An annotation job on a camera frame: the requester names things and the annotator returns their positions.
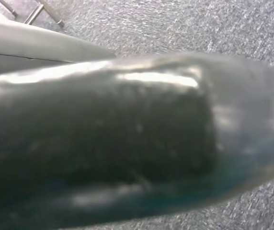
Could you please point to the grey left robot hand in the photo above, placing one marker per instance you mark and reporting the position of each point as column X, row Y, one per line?
column 32, row 47

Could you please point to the chrome barrier stanchion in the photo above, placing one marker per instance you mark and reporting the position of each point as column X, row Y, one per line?
column 127, row 133

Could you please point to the steel workbench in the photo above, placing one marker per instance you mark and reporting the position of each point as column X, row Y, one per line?
column 53, row 14

